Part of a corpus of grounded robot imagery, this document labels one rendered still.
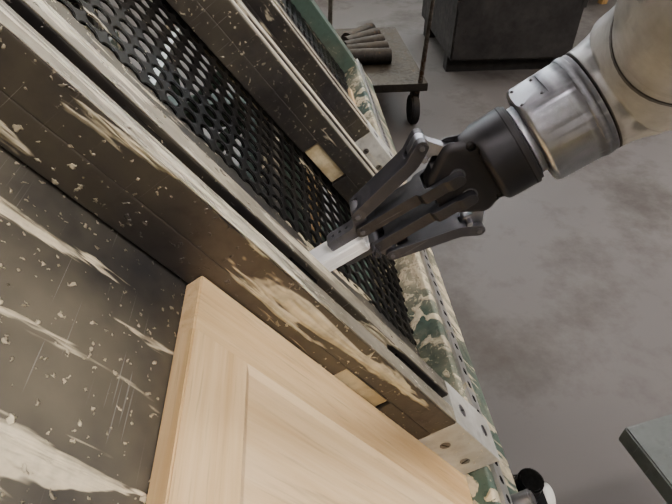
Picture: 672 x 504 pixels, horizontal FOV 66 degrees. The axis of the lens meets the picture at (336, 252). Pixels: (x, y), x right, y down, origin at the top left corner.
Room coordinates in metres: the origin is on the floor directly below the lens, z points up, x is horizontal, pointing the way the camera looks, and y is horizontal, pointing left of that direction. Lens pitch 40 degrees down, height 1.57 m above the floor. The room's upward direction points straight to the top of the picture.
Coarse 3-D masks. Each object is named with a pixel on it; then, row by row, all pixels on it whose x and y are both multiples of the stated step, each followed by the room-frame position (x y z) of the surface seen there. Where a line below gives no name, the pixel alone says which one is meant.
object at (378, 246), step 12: (468, 192) 0.39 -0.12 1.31; (432, 204) 0.40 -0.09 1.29; (444, 204) 0.39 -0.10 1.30; (456, 204) 0.38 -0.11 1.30; (468, 204) 0.38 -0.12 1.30; (408, 216) 0.40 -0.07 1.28; (420, 216) 0.39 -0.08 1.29; (432, 216) 0.39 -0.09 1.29; (444, 216) 0.38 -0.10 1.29; (384, 228) 0.40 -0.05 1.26; (396, 228) 0.39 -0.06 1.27; (408, 228) 0.39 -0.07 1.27; (420, 228) 0.39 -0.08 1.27; (384, 240) 0.38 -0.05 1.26; (396, 240) 0.39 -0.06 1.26; (372, 252) 0.38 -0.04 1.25
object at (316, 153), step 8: (312, 152) 0.79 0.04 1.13; (320, 152) 0.79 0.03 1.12; (312, 160) 0.79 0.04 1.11; (320, 160) 0.79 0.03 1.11; (328, 160) 0.79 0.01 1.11; (320, 168) 0.79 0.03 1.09; (328, 168) 0.79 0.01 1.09; (336, 168) 0.79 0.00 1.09; (328, 176) 0.79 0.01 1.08; (336, 176) 0.79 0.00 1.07
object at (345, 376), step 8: (336, 376) 0.32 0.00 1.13; (344, 376) 0.32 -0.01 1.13; (352, 376) 0.32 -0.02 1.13; (352, 384) 0.32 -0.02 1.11; (360, 384) 0.32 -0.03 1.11; (360, 392) 0.32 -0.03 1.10; (368, 392) 0.32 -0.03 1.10; (368, 400) 0.32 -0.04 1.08; (376, 400) 0.33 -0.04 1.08; (384, 400) 0.33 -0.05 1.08
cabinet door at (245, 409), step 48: (192, 288) 0.30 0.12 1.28; (192, 336) 0.24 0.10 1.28; (240, 336) 0.28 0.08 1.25; (192, 384) 0.21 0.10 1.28; (240, 384) 0.23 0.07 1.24; (288, 384) 0.26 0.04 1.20; (336, 384) 0.31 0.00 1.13; (192, 432) 0.17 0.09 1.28; (240, 432) 0.19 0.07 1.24; (288, 432) 0.22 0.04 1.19; (336, 432) 0.25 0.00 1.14; (384, 432) 0.30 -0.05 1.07; (192, 480) 0.14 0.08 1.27; (240, 480) 0.16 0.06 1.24; (288, 480) 0.18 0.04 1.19; (336, 480) 0.21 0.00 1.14; (384, 480) 0.24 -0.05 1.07; (432, 480) 0.28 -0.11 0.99
